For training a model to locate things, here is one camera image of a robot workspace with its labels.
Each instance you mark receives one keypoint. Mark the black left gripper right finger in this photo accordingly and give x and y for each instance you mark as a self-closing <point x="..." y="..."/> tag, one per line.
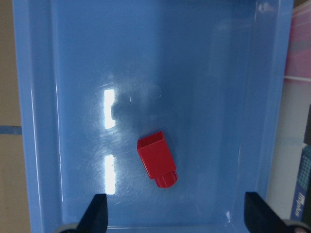
<point x="259" y="217"/>

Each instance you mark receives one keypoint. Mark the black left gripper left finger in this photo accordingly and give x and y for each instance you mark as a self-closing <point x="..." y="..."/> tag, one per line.
<point x="95" y="218"/>

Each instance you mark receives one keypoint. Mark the red block from tray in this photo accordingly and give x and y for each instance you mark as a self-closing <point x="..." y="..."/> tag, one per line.
<point x="157" y="160"/>

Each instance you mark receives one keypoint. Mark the clear plastic storage box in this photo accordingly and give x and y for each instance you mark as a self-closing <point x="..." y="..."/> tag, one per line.
<point x="296" y="96"/>

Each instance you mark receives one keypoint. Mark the blue plastic tray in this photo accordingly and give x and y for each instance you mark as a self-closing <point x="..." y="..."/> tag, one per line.
<point x="96" y="76"/>

